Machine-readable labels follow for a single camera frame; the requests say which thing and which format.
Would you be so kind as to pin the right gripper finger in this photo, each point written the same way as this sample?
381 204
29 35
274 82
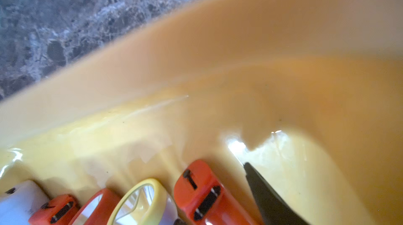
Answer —
273 209

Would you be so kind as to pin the red flashlight front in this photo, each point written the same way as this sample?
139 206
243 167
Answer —
205 200

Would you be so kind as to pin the purple flashlight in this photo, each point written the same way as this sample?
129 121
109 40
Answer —
20 202
147 203

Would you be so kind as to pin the yellow plastic tray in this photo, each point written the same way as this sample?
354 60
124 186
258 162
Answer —
310 92

